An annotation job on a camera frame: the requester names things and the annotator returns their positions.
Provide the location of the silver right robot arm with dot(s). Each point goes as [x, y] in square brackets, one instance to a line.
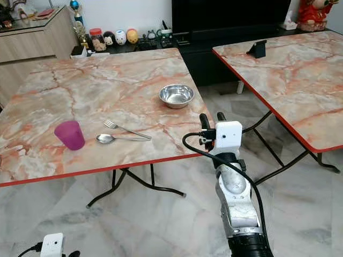
[238, 206]

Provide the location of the stainless steel bowl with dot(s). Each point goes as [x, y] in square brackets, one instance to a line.
[177, 99]

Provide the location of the black television console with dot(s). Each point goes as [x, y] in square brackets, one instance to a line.
[203, 61]

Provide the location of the black phone stand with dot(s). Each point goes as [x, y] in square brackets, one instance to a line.
[258, 49]

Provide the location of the silver metal fork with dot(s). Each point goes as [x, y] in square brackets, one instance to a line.
[124, 129]

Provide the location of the silver metal spoon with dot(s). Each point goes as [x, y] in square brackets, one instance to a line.
[105, 138]

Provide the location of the green and white mug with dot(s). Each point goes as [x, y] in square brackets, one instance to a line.
[165, 31]

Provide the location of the black flat television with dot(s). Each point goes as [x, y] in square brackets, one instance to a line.
[230, 15]

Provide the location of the yellow egg figurine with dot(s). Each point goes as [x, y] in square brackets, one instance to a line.
[132, 36]

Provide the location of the black and white egg figurine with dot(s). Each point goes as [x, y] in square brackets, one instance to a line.
[109, 39]

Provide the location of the glass jar with red lid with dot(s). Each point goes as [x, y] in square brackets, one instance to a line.
[97, 41]

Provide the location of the purple plastic cup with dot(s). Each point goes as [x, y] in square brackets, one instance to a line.
[69, 136]

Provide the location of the red fortune god figurine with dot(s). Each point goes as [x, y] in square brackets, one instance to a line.
[315, 15]

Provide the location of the light wooden cabinet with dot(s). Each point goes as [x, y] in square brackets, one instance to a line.
[32, 48]

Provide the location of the small golden trophy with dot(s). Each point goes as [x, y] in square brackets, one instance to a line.
[81, 35]

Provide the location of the trophy with blue ball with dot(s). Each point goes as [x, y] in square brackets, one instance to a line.
[75, 7]

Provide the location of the red flat box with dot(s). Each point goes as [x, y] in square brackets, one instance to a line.
[45, 12]

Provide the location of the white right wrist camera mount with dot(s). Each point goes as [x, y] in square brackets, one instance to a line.
[229, 137]

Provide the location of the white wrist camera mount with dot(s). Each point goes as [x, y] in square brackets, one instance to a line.
[52, 245]
[229, 137]

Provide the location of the black metal table leg frame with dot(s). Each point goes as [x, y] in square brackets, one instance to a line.
[278, 170]
[134, 181]

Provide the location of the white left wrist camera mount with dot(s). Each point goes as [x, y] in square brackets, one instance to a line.
[52, 245]

